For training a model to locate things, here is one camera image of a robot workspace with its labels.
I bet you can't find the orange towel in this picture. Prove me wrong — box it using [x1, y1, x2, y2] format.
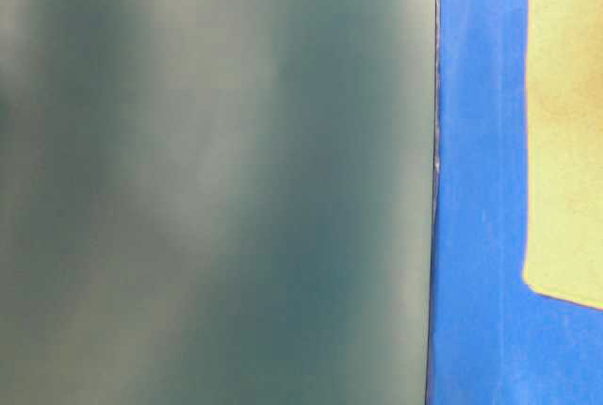
[523, 0, 602, 309]

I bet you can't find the blue table cloth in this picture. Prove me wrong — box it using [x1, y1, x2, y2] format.
[427, 0, 602, 404]

